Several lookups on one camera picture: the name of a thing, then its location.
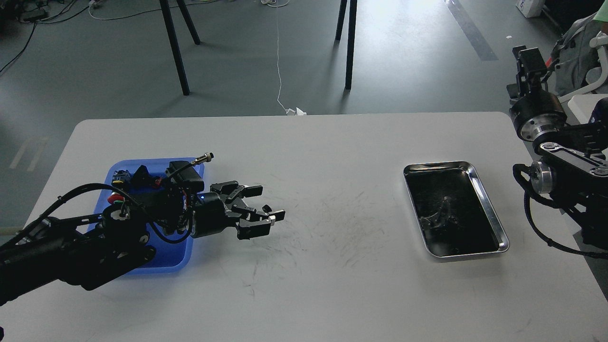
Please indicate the black red industrial part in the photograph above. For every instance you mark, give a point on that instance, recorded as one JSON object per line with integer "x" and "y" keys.
{"x": 142, "y": 179}

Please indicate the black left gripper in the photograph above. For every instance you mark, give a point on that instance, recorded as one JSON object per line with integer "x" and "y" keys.
{"x": 212, "y": 216}

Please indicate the silver metal tray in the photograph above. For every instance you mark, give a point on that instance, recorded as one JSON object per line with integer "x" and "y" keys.
{"x": 455, "y": 217}

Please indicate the white side table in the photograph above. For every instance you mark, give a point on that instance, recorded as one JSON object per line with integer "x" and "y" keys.
{"x": 582, "y": 106}

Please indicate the black table leg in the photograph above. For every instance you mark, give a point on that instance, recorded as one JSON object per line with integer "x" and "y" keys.
{"x": 173, "y": 41}
{"x": 348, "y": 8}

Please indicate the black right table leg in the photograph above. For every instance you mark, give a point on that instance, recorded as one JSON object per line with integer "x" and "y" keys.
{"x": 348, "y": 8}

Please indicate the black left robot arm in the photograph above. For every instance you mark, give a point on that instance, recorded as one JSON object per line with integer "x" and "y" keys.
{"x": 132, "y": 231}

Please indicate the white office chair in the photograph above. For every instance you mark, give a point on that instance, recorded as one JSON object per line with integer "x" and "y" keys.
{"x": 594, "y": 81}

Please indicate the red push button switch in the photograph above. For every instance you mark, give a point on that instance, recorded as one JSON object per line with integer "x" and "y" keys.
{"x": 115, "y": 198}

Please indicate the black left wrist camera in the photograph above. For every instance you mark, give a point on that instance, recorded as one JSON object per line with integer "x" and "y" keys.
{"x": 182, "y": 174}

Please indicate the white cardboard box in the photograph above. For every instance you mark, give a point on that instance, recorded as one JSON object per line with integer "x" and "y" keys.
{"x": 530, "y": 8}

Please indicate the black left table leg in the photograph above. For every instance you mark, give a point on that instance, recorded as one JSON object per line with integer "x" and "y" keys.
{"x": 173, "y": 41}

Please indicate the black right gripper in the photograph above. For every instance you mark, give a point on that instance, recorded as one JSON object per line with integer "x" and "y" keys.
{"x": 536, "y": 111}

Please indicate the grey backpack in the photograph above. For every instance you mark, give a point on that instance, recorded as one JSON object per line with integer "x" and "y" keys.
{"x": 572, "y": 57}

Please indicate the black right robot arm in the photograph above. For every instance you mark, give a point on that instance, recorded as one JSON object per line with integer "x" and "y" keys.
{"x": 571, "y": 172}

